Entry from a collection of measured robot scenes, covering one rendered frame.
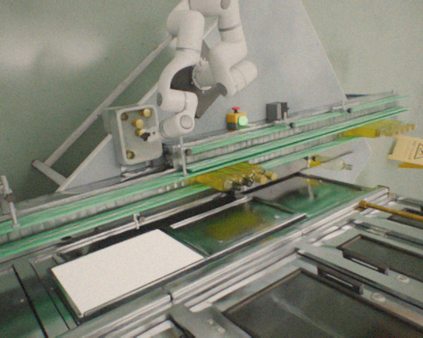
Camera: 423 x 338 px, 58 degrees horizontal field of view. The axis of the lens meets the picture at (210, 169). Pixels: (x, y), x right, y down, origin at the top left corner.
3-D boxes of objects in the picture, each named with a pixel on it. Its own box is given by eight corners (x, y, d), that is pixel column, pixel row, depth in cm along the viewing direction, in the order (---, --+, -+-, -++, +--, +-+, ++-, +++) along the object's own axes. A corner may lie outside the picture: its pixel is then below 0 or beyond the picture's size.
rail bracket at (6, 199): (-1, 214, 132) (10, 234, 114) (-14, 168, 127) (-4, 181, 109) (14, 210, 135) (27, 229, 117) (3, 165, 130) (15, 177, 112)
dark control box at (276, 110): (266, 118, 205) (277, 119, 198) (265, 103, 202) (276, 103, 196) (276, 115, 209) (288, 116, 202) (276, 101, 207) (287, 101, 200)
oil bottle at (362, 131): (345, 135, 229) (390, 140, 206) (346, 126, 227) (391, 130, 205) (351, 133, 232) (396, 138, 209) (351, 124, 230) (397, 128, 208)
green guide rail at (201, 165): (182, 168, 162) (192, 172, 155) (181, 166, 161) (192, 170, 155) (397, 107, 258) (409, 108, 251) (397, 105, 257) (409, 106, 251)
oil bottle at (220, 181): (196, 182, 168) (226, 193, 151) (195, 170, 167) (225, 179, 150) (206, 179, 171) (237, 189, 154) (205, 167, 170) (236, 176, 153)
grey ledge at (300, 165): (223, 190, 191) (237, 195, 182) (221, 173, 188) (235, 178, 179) (338, 150, 243) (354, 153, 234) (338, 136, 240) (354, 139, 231)
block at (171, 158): (164, 167, 165) (172, 169, 159) (161, 146, 162) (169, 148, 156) (171, 165, 167) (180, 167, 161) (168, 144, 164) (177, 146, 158)
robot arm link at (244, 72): (237, 79, 161) (264, 79, 148) (216, 94, 156) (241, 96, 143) (230, 58, 157) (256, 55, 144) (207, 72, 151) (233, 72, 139)
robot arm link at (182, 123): (176, 86, 125) (201, 91, 130) (162, 94, 134) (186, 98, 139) (177, 132, 124) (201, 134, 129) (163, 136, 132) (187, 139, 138)
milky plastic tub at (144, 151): (116, 163, 158) (125, 166, 151) (107, 109, 151) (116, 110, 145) (154, 153, 167) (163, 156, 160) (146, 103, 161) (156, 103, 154)
